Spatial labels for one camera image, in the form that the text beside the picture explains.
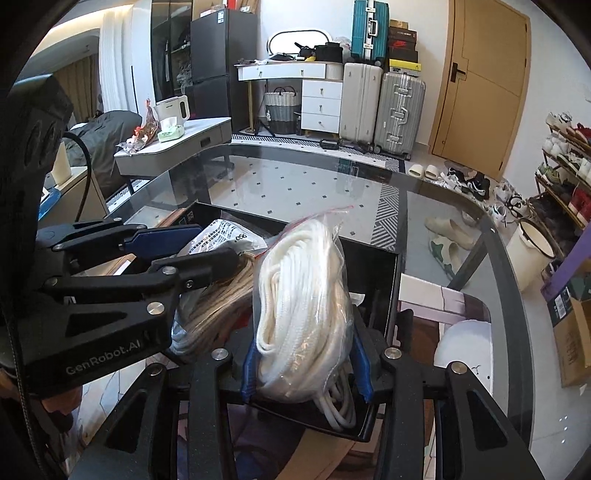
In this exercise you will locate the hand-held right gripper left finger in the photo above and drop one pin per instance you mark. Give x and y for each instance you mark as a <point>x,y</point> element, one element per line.
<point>249,369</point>

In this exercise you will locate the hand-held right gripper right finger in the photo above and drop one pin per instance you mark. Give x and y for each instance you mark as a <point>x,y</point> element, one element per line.
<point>364,369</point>

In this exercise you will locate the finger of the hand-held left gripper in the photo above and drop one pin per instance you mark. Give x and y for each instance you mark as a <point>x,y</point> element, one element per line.
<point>203,267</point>
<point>161,240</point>

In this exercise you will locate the printed plastic packet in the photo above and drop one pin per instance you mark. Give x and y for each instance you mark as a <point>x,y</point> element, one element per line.
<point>221,235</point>

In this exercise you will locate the black cardboard box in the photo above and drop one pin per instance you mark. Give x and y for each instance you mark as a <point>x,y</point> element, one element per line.
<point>374,286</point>

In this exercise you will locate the beige cabinet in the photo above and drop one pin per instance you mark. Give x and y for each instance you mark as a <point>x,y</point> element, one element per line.
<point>94,194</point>

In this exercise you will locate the green tissue pack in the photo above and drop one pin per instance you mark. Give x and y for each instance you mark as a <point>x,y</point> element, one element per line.
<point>170,134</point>

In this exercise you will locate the orange plastic wrapper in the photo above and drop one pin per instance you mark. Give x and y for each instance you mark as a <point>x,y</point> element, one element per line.
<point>145,131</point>

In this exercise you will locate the grey side table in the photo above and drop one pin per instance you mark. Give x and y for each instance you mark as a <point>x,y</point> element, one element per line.
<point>194,134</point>

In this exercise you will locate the printed desk mat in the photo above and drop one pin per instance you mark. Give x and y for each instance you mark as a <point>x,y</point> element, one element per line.
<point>466,309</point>

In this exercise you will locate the dark grey duvet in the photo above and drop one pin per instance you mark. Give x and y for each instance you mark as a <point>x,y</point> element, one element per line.
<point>111,129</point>

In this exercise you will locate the white electric kettle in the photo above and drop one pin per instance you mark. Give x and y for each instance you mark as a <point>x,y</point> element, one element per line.
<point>173,110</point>

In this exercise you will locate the green patterned slipper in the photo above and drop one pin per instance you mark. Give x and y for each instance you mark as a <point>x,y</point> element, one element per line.
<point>443,256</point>

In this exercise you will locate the black tripod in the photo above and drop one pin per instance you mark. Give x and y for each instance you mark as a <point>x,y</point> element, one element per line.
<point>264,127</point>

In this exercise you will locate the beige slipper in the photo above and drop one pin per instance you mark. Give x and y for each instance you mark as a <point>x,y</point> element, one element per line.
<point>450,230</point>

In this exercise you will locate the beige curtain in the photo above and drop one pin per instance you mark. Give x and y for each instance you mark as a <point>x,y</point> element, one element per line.
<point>78,92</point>

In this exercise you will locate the woven laundry basket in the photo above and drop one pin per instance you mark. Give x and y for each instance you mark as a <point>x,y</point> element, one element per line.
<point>281,115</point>

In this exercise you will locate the white curtain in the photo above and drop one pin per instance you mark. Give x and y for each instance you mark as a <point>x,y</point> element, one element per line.
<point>115,64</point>

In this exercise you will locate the glass door cabinet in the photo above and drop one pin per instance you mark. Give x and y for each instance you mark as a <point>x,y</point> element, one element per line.
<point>171,46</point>

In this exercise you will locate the white bucket dark rim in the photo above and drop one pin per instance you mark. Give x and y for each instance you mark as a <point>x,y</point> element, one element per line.
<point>526,258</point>

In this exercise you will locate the white vanity desk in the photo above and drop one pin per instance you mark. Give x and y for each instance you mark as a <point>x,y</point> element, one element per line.
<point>321,106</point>

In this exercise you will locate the black fridge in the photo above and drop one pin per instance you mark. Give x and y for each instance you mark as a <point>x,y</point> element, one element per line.
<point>212,46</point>

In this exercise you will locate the white slipper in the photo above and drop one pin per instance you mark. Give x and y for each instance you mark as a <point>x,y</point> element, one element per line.
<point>416,170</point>
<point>434,172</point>

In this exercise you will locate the dark green box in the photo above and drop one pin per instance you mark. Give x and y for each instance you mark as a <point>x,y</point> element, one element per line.
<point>561,300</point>

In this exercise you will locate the open brown cardboard box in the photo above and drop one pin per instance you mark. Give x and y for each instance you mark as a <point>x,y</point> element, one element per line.
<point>575,346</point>

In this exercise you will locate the pile of sneakers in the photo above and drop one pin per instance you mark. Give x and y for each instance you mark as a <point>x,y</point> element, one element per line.
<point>480,184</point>

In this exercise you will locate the white suitcase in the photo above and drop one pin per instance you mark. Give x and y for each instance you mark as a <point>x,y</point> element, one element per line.
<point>360,101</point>

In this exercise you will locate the purple yoga mat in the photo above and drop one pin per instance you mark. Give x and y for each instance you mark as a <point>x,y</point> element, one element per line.
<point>572,272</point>

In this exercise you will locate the oval mirror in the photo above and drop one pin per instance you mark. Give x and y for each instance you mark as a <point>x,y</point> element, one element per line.
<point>295,41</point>

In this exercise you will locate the black handbag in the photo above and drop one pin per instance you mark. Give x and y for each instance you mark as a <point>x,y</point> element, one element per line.
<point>328,53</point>

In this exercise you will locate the folded cardboard boxes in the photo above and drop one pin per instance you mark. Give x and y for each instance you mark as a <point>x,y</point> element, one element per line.
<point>244,4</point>

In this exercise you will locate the silver suitcase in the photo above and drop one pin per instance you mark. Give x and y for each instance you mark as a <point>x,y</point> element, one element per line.
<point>399,110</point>

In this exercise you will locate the teal suitcase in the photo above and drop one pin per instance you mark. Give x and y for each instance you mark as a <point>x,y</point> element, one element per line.
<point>369,27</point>

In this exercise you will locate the plain black shoe box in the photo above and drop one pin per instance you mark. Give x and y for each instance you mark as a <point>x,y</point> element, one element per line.
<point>403,55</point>

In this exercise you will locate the wooden shoe rack with shoes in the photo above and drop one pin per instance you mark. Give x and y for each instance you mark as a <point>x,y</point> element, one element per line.
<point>572,161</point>

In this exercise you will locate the black shoe box red logo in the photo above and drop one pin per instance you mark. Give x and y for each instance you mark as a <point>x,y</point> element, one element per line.
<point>402,44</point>

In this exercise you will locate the wooden door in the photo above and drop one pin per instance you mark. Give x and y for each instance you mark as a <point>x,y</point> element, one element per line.
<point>485,92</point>

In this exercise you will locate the dark brown shoe box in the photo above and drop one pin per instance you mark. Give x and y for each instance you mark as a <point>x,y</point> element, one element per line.
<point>402,33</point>

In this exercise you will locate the small brown cardboard box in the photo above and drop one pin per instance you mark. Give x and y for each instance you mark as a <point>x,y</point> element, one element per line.
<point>399,24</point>

